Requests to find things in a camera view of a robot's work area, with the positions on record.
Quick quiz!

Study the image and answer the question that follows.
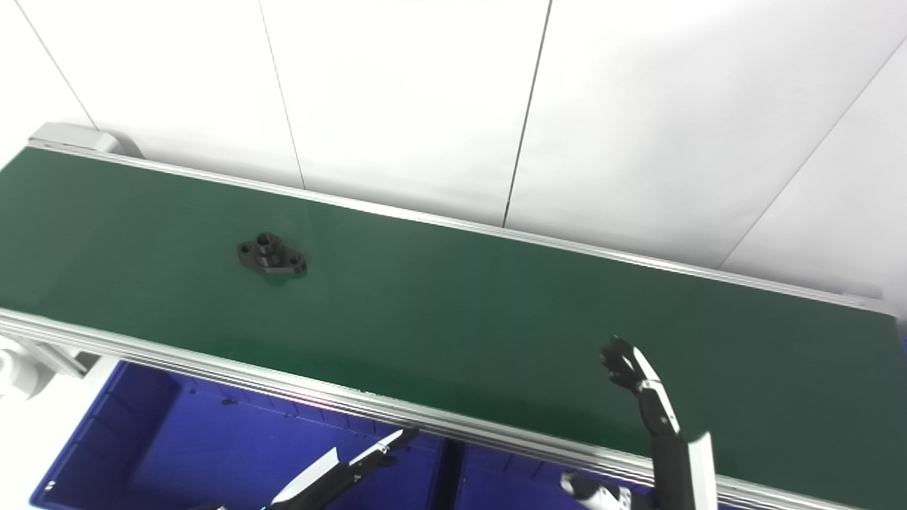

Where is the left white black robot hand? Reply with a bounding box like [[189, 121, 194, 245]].
[[269, 427, 420, 510]]

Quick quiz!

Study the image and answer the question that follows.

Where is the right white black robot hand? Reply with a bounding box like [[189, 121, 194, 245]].
[[561, 336, 720, 510]]

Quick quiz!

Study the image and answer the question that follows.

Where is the black flanged machine part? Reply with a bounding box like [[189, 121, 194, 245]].
[[237, 232, 308, 278]]

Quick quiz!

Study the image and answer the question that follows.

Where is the green conveyor belt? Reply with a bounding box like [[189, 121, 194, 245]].
[[0, 138, 907, 510], [0, 147, 907, 510]]

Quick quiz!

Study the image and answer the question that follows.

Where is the blue plastic bin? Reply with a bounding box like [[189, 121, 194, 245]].
[[32, 360, 454, 510], [453, 443, 660, 510]]

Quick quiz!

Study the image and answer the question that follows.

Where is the white conveyor support bracket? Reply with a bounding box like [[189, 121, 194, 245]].
[[0, 334, 96, 401]]

